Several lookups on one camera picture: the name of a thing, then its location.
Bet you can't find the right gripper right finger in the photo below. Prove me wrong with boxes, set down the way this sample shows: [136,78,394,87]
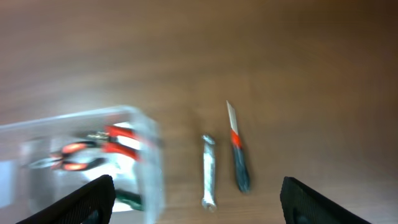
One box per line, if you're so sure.
[280,177,370,224]

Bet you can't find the orange black needle-nose pliers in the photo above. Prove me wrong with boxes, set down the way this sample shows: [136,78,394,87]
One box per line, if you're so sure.
[27,141,107,172]

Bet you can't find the red handled snips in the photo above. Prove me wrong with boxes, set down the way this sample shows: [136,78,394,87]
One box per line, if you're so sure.
[75,124,141,161]

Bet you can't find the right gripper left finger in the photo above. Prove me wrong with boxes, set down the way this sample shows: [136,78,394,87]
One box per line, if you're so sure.
[17,175,116,224]

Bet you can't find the small silver wrench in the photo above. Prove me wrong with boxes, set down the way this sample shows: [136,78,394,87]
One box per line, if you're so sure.
[201,134,216,212]

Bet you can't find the clear plastic container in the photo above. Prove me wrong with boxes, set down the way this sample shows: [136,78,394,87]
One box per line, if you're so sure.
[1,106,164,224]

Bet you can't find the red black screwdriver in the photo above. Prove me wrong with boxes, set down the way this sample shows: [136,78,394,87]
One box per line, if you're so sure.
[226,101,251,193]

